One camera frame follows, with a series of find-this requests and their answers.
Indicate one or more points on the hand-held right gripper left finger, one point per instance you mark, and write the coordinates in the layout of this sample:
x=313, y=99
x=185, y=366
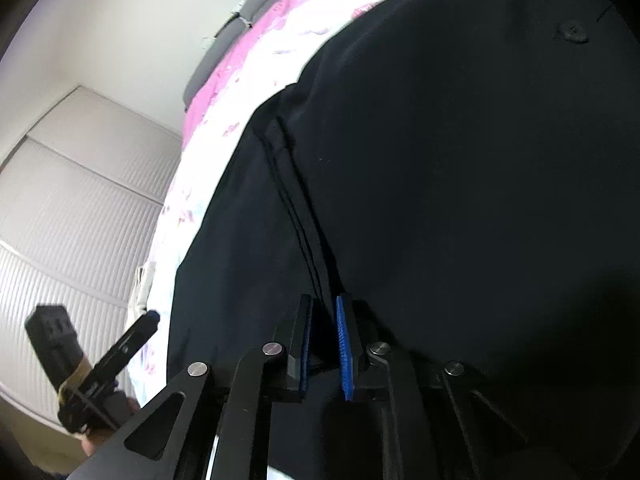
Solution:
x=302, y=360

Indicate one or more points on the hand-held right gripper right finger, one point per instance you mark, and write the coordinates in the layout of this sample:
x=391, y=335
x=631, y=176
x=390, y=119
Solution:
x=344, y=350

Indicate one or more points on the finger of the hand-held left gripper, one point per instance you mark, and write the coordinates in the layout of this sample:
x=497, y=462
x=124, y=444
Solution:
x=127, y=342

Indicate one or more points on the black pants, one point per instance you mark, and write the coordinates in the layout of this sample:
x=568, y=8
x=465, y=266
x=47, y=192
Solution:
x=450, y=185

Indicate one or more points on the person's left hand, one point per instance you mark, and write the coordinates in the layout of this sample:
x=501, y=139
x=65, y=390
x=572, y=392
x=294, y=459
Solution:
x=97, y=444

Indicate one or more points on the folded cream garment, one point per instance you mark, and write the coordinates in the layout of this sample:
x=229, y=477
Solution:
x=142, y=287

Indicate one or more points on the white louvered wardrobe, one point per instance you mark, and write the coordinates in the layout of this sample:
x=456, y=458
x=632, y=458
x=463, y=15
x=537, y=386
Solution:
x=85, y=220

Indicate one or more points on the grey bed headboard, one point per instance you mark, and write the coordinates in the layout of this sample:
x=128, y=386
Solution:
x=235, y=35

